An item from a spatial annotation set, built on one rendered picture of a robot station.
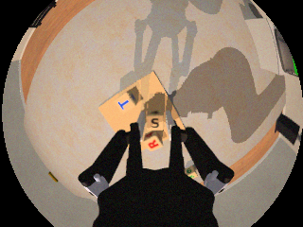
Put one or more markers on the tan square mat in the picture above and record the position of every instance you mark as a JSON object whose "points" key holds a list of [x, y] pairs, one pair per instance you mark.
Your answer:
{"points": [[151, 96]]}

